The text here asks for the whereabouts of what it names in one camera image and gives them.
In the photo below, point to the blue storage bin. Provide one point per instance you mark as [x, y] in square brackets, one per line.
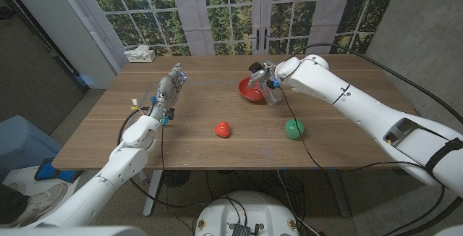
[21, 145]

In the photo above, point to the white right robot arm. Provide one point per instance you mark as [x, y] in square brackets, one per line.
[361, 102]

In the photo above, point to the grey table leg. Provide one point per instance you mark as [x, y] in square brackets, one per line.
[338, 196]

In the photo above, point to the printed window backdrop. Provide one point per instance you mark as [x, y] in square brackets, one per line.
[224, 11]

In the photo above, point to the green apple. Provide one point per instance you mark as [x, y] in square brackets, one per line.
[294, 129]

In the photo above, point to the blue and black pad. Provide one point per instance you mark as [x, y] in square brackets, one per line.
[48, 171]

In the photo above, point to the black floor fan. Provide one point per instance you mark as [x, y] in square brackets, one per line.
[176, 178]

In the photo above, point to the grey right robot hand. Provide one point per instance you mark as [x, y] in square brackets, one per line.
[258, 75]

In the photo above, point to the white table leg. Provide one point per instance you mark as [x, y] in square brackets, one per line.
[152, 196]

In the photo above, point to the red bowl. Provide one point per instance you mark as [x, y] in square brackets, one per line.
[249, 93]

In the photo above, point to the white tissue box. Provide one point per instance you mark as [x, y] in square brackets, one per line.
[142, 56]

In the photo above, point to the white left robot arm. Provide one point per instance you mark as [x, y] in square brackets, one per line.
[115, 163]

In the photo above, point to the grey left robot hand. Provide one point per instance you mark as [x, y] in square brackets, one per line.
[167, 89]

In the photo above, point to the grey sneaker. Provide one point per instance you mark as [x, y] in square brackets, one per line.
[15, 188]
[40, 203]

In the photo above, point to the red tomato toy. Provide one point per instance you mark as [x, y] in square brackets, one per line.
[223, 130]

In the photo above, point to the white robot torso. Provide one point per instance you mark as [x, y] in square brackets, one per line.
[249, 210]

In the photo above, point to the clear spray bottle black head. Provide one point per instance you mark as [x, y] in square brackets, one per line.
[273, 96]

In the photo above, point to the person's black trouser leg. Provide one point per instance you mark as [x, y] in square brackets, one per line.
[11, 203]

